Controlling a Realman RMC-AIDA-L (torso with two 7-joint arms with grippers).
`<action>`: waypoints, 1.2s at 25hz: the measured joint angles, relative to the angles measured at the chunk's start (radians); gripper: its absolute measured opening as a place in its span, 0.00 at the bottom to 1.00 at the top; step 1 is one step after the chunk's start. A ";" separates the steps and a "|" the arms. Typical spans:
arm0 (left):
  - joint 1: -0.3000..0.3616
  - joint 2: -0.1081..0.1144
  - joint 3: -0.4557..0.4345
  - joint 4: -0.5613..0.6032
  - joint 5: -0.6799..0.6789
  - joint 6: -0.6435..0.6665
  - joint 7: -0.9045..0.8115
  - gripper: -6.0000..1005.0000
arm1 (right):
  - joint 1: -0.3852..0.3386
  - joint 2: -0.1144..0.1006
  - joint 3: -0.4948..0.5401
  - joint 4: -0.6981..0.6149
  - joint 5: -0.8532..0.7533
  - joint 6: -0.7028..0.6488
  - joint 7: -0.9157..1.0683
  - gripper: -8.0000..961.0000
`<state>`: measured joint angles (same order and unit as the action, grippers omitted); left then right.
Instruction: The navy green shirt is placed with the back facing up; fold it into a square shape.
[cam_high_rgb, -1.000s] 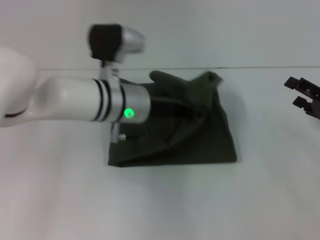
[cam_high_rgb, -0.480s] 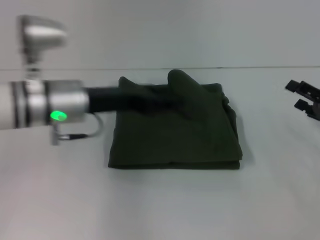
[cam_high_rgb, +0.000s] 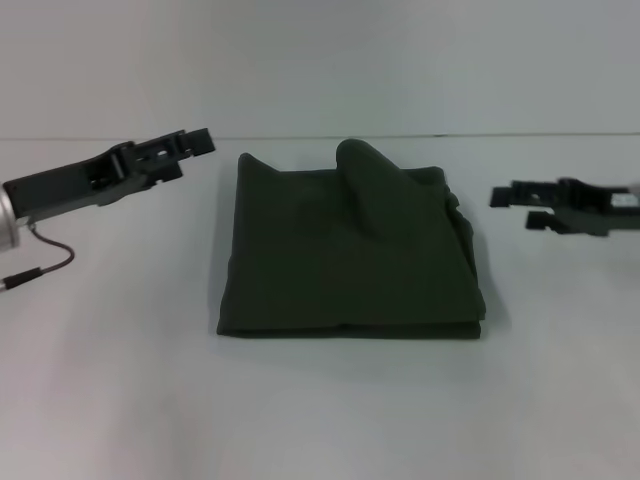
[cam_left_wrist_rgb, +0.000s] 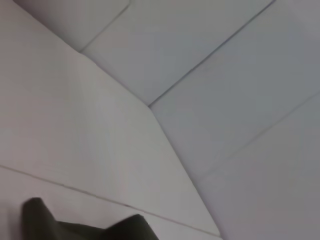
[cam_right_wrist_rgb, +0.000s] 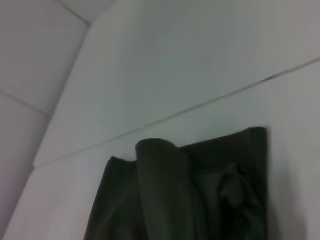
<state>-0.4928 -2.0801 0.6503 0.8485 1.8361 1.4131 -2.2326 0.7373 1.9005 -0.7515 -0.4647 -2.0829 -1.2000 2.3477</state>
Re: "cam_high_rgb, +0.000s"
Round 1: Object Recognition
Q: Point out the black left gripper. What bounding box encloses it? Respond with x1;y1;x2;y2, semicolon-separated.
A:
2;127;217;222

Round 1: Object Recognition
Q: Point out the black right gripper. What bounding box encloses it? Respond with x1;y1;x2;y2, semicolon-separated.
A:
488;176;640;239

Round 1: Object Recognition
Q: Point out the dark green shirt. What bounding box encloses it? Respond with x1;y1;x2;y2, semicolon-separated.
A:
215;138;489;344

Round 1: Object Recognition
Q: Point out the dark red left cable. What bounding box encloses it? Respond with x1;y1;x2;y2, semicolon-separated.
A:
28;224;76;275

